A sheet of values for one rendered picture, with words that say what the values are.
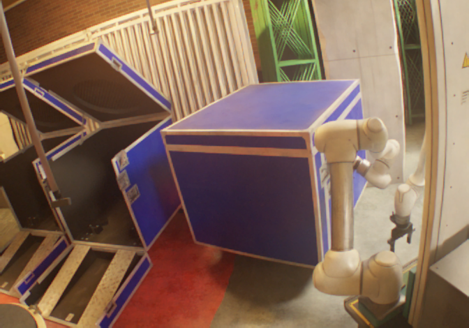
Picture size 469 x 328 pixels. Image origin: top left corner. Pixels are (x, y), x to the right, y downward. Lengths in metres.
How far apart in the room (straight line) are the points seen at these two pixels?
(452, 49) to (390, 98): 2.02
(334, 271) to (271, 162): 0.75
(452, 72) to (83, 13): 5.71
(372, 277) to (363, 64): 1.97
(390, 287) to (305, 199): 0.76
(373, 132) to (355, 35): 1.64
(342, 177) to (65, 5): 5.67
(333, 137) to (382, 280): 0.63
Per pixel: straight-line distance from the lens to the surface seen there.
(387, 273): 1.47
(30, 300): 3.11
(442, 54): 1.09
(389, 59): 3.04
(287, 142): 1.83
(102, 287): 2.76
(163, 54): 4.21
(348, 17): 2.96
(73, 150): 3.40
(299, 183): 1.91
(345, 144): 1.45
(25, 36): 7.15
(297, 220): 2.06
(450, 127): 1.18
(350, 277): 1.49
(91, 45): 2.56
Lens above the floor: 1.67
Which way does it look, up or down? 20 degrees down
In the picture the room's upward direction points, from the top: 13 degrees counter-clockwise
